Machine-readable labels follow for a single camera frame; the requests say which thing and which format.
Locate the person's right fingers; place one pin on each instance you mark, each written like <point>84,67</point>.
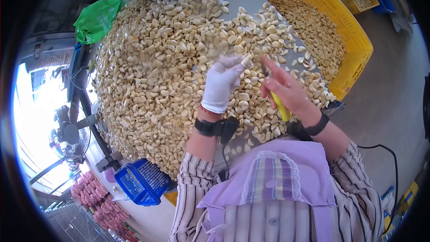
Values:
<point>270,86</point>

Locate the standing electric fan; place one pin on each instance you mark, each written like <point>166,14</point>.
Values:
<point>70,134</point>

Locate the person's right index finger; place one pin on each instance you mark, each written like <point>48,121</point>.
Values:
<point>273,69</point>

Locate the person's left fingers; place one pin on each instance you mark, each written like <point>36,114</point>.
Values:
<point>231,62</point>

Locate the large yellow plastic crate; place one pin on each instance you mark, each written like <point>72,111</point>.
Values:
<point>352,40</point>

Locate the black wrist band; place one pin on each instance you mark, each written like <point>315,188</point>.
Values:
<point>317,126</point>
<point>210,128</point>

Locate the blue mesh basket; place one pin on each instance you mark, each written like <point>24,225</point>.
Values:
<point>142,181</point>

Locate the person's right hand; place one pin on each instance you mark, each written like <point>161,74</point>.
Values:
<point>290,95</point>

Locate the green plastic bag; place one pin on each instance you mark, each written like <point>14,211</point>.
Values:
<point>97,20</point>

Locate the stack of pink net bags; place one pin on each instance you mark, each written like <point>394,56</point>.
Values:
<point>97,201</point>

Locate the person's body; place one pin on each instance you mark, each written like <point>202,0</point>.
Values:
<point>278,201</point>

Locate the single peeled garlic clove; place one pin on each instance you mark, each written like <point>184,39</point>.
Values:
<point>246,60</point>

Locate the person's left hand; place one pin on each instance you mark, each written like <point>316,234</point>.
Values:
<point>218,85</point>

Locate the heap of garlic in crate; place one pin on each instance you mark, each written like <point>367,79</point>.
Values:
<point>315,30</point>

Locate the pile of garlic on table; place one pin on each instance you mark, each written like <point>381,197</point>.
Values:
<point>151,84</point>

